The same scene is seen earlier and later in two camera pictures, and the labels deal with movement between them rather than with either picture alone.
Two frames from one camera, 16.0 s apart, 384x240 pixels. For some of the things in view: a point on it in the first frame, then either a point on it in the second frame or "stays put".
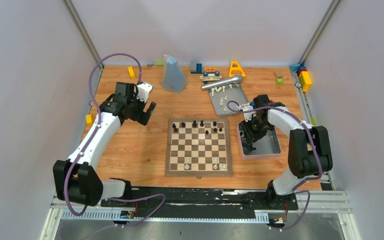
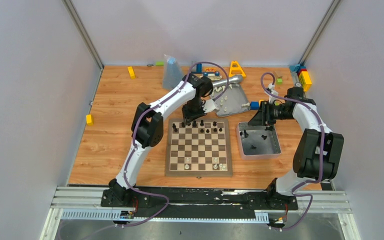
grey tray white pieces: x=226 y=99 stays put
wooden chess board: x=198 y=147 stays put
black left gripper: x=139 y=112 to x=192 y=113
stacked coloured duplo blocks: x=303 y=76 stays put
